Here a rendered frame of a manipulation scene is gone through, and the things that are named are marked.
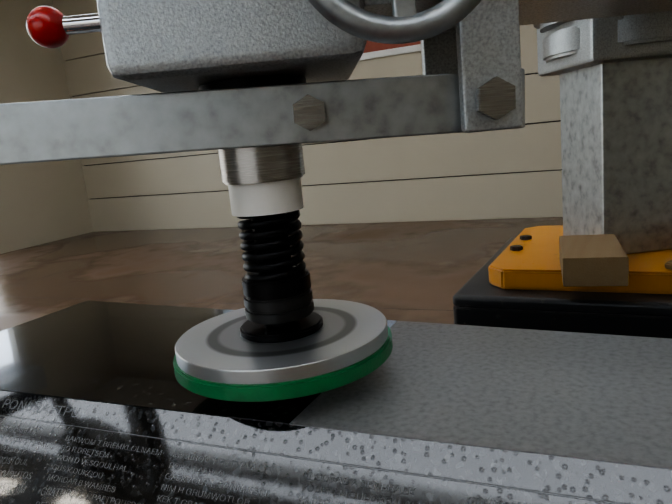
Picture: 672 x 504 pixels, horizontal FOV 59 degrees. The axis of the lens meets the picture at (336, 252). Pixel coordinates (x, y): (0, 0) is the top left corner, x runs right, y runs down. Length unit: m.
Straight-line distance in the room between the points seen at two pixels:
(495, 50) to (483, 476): 0.33
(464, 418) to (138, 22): 0.41
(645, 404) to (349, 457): 0.25
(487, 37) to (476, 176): 6.22
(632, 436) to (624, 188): 0.82
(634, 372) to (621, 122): 0.72
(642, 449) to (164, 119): 0.45
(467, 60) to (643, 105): 0.81
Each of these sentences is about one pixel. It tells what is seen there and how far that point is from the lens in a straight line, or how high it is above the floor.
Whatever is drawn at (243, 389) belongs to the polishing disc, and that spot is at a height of 0.87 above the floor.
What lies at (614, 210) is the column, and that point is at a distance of 1.28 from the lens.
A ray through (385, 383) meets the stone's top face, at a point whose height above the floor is 0.82.
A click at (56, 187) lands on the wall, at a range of 9.30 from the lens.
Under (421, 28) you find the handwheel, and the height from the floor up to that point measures 1.13.
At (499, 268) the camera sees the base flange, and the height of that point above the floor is 0.78.
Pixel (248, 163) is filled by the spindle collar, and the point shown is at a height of 1.05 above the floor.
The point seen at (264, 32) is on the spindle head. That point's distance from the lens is 0.47.
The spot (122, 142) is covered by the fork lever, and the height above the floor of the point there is 1.08.
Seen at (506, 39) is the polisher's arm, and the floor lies 1.13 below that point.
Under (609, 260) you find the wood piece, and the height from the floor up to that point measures 0.82.
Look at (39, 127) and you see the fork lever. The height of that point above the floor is 1.10.
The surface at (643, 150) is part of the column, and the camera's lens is 1.29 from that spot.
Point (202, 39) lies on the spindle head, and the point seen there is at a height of 1.15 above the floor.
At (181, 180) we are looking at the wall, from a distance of 8.43.
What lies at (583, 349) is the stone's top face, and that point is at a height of 0.82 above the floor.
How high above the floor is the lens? 1.07
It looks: 11 degrees down
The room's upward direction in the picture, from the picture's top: 6 degrees counter-clockwise
